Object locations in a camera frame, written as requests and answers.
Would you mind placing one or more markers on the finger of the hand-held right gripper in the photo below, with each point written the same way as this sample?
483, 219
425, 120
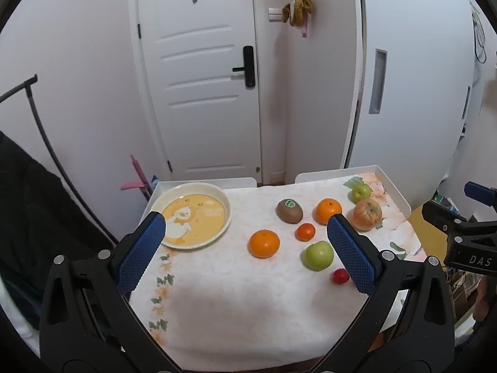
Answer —
438, 213
481, 192

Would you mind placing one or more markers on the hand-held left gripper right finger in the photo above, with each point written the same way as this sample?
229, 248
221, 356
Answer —
351, 256

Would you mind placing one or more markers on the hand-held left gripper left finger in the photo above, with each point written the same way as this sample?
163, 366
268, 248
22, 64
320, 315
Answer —
141, 252

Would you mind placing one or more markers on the red cherry tomato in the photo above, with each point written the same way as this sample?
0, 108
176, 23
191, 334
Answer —
339, 276

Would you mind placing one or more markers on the large green apple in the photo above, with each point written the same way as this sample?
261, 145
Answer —
318, 255

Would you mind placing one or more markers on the red-yellow apple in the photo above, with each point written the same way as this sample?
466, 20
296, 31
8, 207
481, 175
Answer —
367, 213

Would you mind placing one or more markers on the cream plate with duck print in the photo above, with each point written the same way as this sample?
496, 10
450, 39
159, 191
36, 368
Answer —
202, 213

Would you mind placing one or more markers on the orange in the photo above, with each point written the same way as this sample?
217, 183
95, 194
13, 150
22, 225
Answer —
327, 209
264, 243

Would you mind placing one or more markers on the small tangerine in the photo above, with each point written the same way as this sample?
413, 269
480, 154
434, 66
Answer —
305, 231

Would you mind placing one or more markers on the small green apple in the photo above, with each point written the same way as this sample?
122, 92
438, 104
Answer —
361, 191

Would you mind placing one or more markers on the brown kiwi with green sticker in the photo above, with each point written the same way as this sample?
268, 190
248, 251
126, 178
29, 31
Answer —
289, 210

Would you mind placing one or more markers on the white floral tablecloth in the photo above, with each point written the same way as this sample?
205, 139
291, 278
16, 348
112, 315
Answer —
240, 299

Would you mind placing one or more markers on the black cloth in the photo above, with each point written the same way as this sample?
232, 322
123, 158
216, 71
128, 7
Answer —
31, 221

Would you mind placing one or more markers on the white folding table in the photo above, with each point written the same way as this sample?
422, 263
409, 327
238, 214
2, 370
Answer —
233, 182

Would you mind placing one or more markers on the white panel door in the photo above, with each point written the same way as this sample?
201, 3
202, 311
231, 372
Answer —
202, 85

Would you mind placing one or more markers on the black clothes rack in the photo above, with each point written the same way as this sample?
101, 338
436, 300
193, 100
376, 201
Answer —
35, 107

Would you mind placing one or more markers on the yellow hanging cloth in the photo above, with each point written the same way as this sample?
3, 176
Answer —
299, 7

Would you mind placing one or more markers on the white light switch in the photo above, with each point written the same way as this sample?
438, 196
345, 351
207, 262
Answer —
275, 14

